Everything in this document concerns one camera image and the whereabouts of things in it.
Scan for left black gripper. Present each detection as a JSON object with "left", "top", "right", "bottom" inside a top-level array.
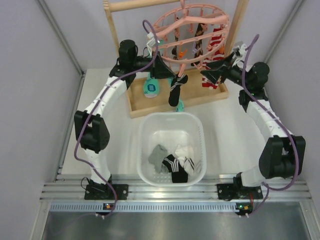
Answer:
[{"left": 130, "top": 50, "right": 175, "bottom": 79}]

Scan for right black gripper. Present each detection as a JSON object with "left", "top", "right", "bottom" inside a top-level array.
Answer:
[{"left": 200, "top": 52, "right": 251, "bottom": 90}]

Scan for black sock white stripes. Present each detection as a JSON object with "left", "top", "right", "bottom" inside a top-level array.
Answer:
[{"left": 168, "top": 74, "right": 189, "bottom": 107}]

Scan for pink round clip hanger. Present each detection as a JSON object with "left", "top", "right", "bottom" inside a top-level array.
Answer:
[{"left": 153, "top": 0, "right": 230, "bottom": 69}]

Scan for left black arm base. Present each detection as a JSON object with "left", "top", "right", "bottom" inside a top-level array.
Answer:
[{"left": 84, "top": 184, "right": 129, "bottom": 200}]

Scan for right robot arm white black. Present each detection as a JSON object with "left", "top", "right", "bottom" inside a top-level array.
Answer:
[{"left": 200, "top": 53, "right": 306, "bottom": 199}]

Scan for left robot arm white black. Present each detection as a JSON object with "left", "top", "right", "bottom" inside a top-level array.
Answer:
[{"left": 74, "top": 39, "right": 176, "bottom": 199}]

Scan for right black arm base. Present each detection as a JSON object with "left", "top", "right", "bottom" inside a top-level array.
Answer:
[{"left": 216, "top": 183, "right": 263, "bottom": 201}]

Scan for red white striped sock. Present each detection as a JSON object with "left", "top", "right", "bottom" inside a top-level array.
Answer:
[{"left": 201, "top": 34, "right": 225, "bottom": 90}]

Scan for green sock left hanging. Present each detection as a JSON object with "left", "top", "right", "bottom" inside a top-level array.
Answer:
[{"left": 143, "top": 73, "right": 160, "bottom": 98}]

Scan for green sock hanging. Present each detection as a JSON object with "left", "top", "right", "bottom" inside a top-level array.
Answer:
[
  {"left": 143, "top": 73, "right": 160, "bottom": 98},
  {"left": 168, "top": 78, "right": 184, "bottom": 112}
]

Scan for green sock right hanging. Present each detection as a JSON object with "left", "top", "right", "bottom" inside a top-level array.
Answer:
[{"left": 168, "top": 78, "right": 184, "bottom": 112}]

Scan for white plastic laundry basket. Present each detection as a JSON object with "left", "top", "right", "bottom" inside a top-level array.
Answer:
[{"left": 137, "top": 112, "right": 207, "bottom": 187}]

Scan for grey sock in basket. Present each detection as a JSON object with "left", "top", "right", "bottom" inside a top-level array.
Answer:
[{"left": 148, "top": 144, "right": 169, "bottom": 174}]

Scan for white sock in basket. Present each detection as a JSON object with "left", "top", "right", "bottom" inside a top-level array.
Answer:
[{"left": 174, "top": 145, "right": 202, "bottom": 176}]

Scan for black striped sock in basket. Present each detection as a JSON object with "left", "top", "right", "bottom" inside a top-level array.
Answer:
[{"left": 162, "top": 154, "right": 188, "bottom": 184}]

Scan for wooden drying rack frame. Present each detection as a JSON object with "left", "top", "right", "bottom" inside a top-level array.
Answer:
[{"left": 101, "top": 0, "right": 250, "bottom": 119}]

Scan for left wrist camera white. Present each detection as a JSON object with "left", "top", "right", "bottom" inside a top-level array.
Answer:
[{"left": 146, "top": 31, "right": 160, "bottom": 56}]

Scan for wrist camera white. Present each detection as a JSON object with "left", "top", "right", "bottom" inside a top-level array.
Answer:
[
  {"left": 146, "top": 31, "right": 160, "bottom": 56},
  {"left": 231, "top": 41, "right": 247, "bottom": 66}
]

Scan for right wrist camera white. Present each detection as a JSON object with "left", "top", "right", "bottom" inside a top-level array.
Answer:
[{"left": 231, "top": 41, "right": 247, "bottom": 66}]

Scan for aluminium mounting rail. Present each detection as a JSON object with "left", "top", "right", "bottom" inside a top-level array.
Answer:
[{"left": 40, "top": 174, "right": 312, "bottom": 202}]

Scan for perforated grey cable duct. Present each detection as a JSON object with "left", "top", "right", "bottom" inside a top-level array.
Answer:
[{"left": 49, "top": 202, "right": 252, "bottom": 213}]

